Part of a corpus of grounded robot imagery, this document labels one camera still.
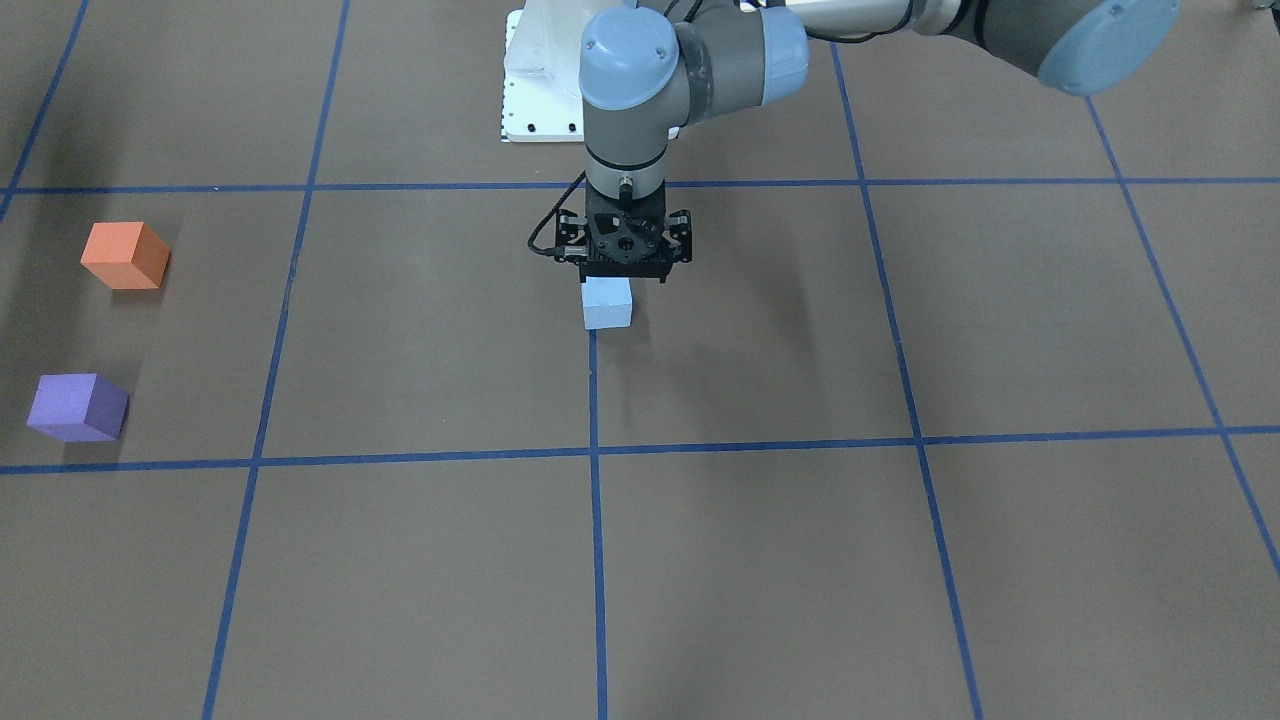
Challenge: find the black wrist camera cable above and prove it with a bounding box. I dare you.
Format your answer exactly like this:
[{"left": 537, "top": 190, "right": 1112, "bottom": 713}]
[{"left": 527, "top": 170, "right": 591, "bottom": 261}]

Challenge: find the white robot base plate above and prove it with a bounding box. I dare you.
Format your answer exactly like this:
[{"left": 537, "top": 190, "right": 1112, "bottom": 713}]
[{"left": 500, "top": 1, "right": 599, "bottom": 143}]

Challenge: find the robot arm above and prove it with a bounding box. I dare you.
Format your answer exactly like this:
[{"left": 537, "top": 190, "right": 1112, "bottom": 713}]
[{"left": 527, "top": 1, "right": 1180, "bottom": 281}]

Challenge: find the orange foam block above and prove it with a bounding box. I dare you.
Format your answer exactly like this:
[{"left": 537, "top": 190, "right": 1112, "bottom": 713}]
[{"left": 79, "top": 222, "right": 172, "bottom": 291}]

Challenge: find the light blue foam block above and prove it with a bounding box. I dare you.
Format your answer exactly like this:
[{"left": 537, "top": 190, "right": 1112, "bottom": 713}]
[{"left": 581, "top": 277, "right": 634, "bottom": 331}]

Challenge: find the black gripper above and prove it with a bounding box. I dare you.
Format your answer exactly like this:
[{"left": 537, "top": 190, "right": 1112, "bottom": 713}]
[{"left": 556, "top": 196, "right": 692, "bottom": 284}]

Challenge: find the purple foam block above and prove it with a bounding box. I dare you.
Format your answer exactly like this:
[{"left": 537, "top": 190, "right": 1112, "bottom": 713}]
[{"left": 26, "top": 373, "right": 131, "bottom": 443}]

